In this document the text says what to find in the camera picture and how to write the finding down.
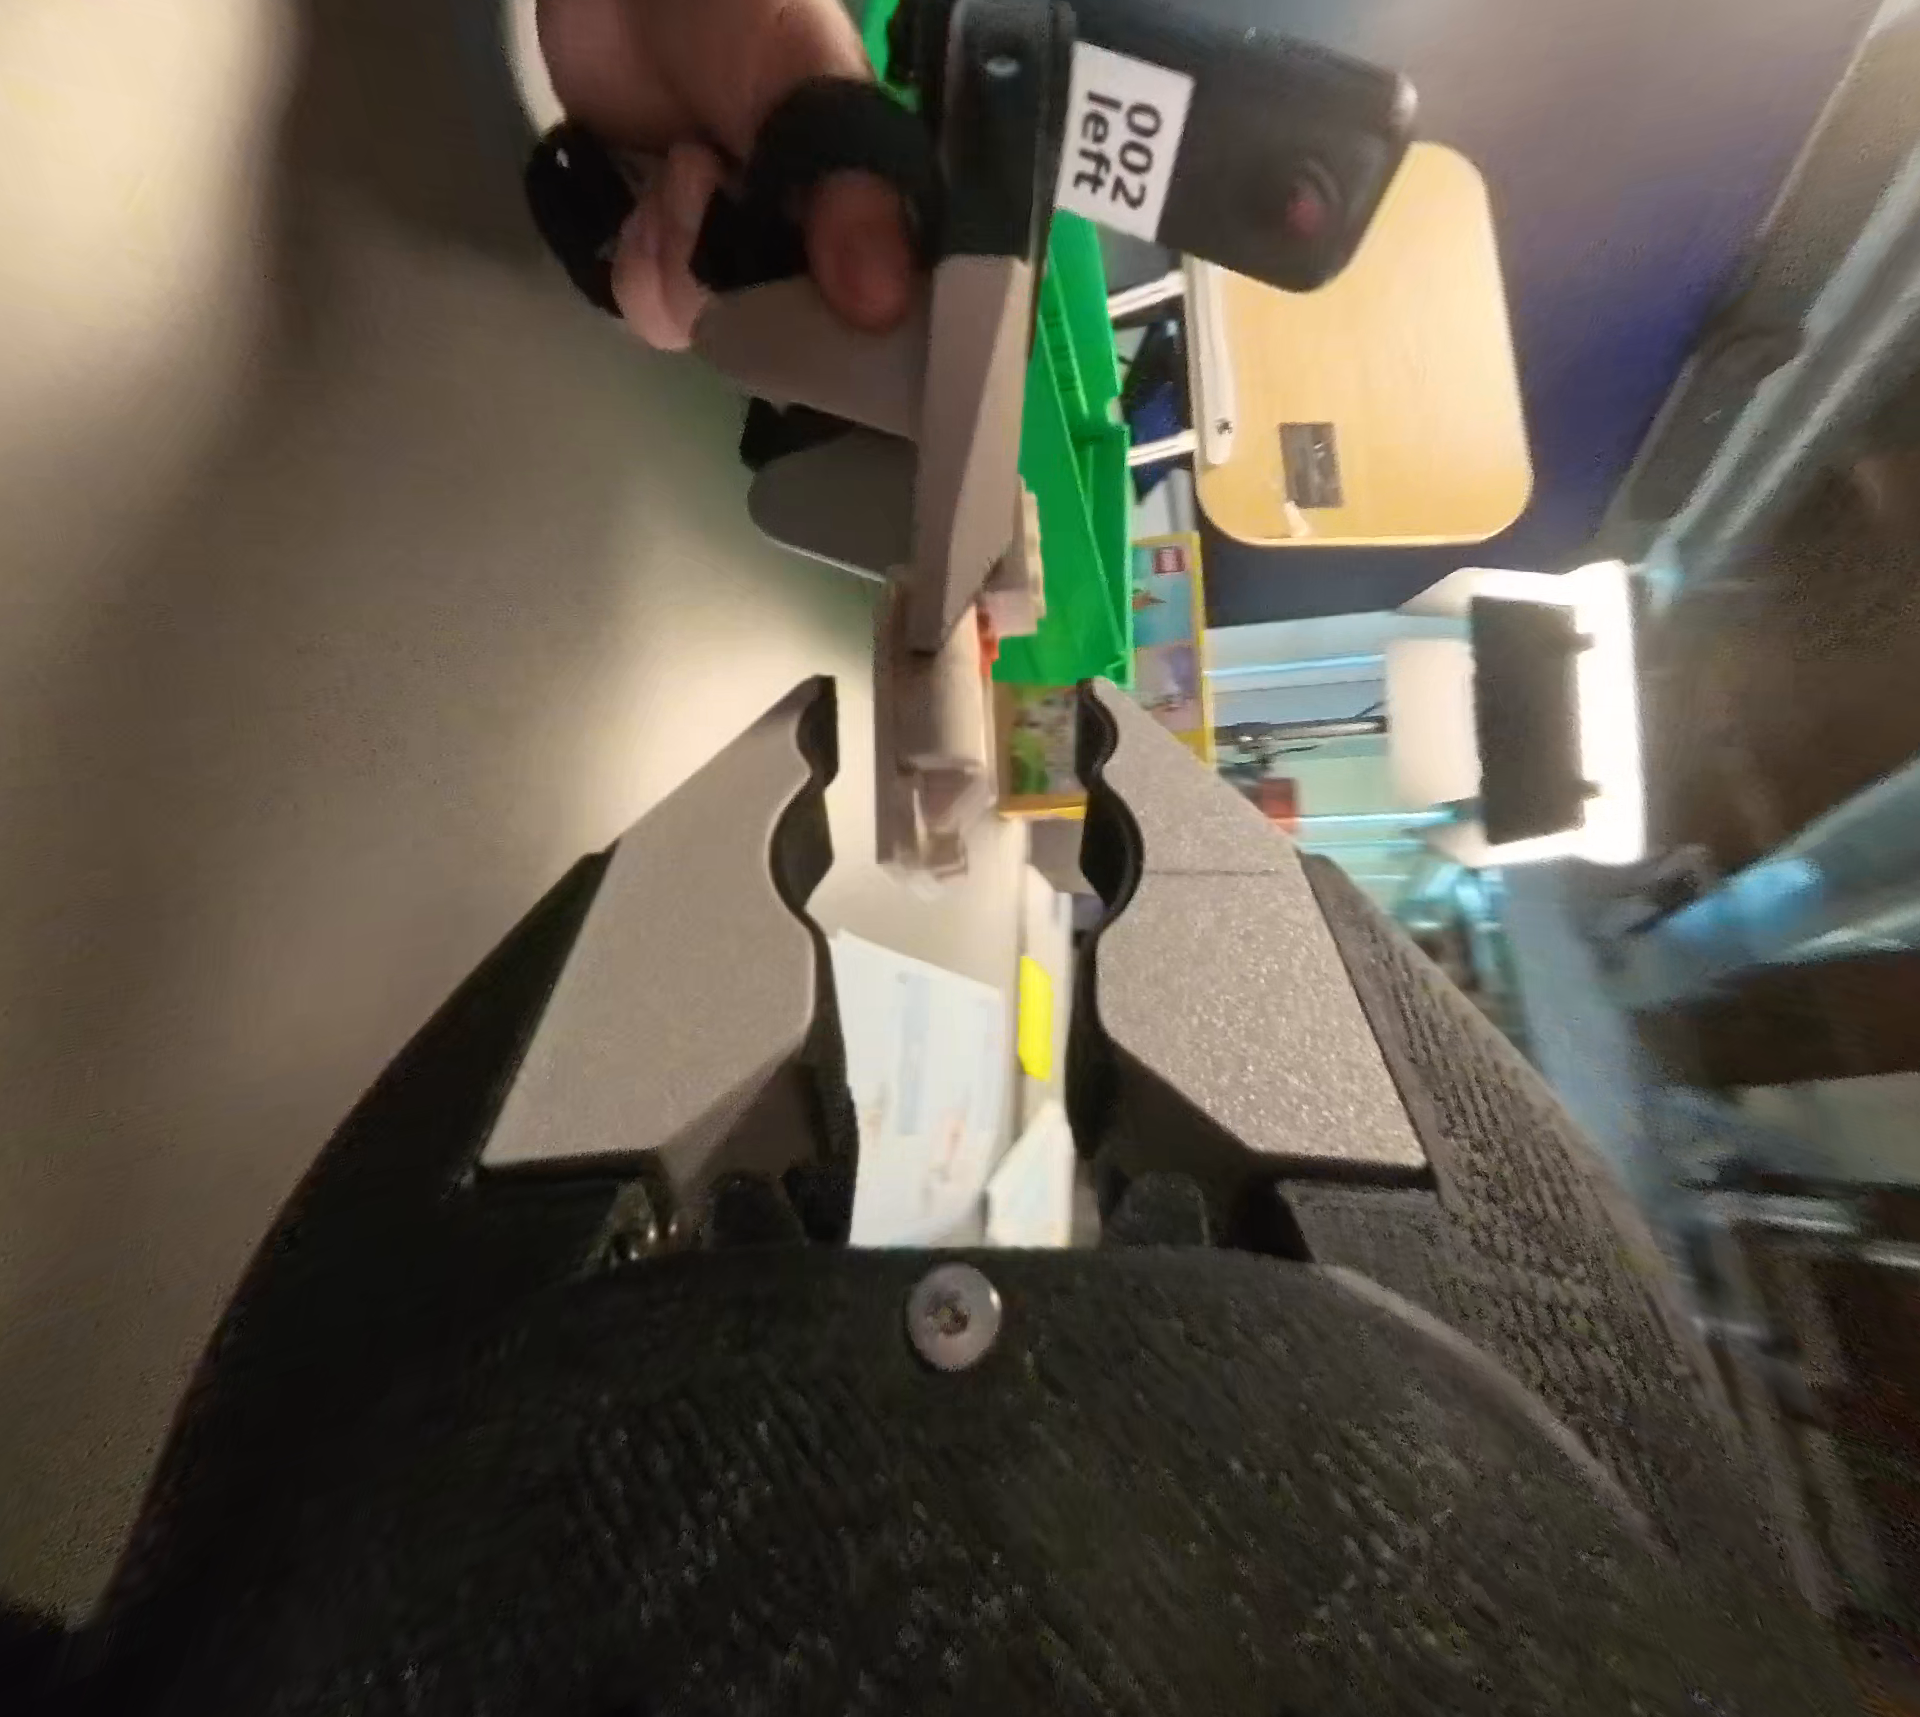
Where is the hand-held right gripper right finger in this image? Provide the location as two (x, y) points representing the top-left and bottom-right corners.
(1067, 679), (1431, 1190)

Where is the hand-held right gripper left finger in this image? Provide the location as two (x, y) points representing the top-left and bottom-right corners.
(483, 679), (861, 1219)

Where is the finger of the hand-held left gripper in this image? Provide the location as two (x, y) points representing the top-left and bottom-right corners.
(894, 252), (1041, 660)

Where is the white lego brick model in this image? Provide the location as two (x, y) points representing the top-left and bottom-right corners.
(871, 484), (1048, 886)

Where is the yellow lego set box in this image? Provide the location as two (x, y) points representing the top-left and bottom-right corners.
(996, 528), (1213, 818)

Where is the person's left hand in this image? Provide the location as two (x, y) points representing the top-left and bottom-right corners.
(533, 0), (922, 353)

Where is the white metal board stand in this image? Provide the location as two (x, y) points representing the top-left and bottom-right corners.
(1105, 252), (1242, 477)

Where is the rounded wooden board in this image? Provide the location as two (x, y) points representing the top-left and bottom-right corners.
(1191, 136), (1533, 555)

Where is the black light stand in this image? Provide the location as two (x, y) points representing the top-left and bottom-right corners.
(1213, 712), (1393, 757)

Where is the open instruction booklet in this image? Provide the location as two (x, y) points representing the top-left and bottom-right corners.
(829, 880), (1072, 1251)

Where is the white studio light panel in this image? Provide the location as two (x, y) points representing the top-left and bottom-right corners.
(1383, 560), (1652, 869)

